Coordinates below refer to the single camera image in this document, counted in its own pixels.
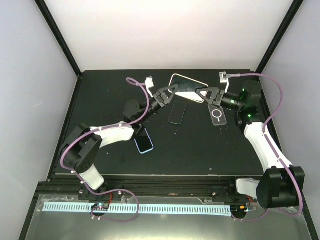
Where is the teal phone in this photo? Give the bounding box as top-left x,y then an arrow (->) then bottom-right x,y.
168,101 -> 187,125

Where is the clear phone case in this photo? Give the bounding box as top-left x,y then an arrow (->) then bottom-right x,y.
207,103 -> 227,127

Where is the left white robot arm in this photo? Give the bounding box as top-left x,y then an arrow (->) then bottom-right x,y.
60,84 -> 179,200

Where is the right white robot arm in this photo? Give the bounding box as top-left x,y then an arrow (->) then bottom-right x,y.
195,80 -> 305,209

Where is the phone in blue case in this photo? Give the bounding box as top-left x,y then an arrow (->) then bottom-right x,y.
133,127 -> 154,155

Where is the right small circuit board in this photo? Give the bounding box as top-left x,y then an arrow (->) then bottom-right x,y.
236,205 -> 257,213

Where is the small circuit board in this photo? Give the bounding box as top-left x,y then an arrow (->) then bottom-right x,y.
91,203 -> 110,212
236,205 -> 257,213

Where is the left small circuit board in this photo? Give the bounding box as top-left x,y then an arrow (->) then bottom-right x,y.
91,203 -> 110,212

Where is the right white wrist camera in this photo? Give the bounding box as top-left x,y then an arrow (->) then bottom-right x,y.
219,72 -> 230,93

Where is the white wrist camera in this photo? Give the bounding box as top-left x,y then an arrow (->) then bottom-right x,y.
144,76 -> 154,97
219,72 -> 230,93

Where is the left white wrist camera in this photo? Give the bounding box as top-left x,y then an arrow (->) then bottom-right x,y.
144,76 -> 154,97

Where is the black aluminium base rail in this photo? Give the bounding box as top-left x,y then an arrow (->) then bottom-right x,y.
35,175 -> 249,203

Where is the right black frame post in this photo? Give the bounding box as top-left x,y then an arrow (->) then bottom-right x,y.
255,0 -> 304,74

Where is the black frame post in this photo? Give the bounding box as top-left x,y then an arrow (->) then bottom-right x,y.
255,0 -> 304,74
34,0 -> 82,77

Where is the left black frame post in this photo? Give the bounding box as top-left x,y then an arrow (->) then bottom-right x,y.
34,0 -> 82,77

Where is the white slotted cable duct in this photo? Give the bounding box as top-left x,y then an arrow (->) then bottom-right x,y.
42,202 -> 232,217

